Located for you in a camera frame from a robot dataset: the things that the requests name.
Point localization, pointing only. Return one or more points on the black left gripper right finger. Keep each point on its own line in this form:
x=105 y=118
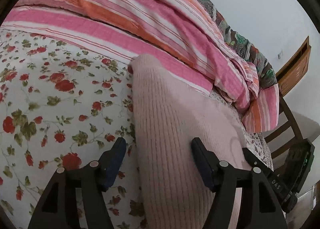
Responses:
x=259 y=206

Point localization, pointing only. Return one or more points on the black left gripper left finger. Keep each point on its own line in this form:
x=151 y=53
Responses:
x=57 y=208

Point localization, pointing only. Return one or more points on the pale pink knit sweater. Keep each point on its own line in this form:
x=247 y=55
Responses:
x=168 y=115

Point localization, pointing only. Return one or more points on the floral red rose bedsheet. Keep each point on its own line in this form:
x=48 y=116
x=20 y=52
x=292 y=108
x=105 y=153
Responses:
x=62 y=105

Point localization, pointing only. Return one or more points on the dark patterned green blanket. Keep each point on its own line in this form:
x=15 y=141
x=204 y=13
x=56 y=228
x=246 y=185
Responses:
x=242 y=46

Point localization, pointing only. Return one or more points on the wooden headboard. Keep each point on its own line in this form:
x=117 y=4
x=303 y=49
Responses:
x=293 y=71

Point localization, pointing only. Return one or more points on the pink orange striped quilt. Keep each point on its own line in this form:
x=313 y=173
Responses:
x=180 y=33

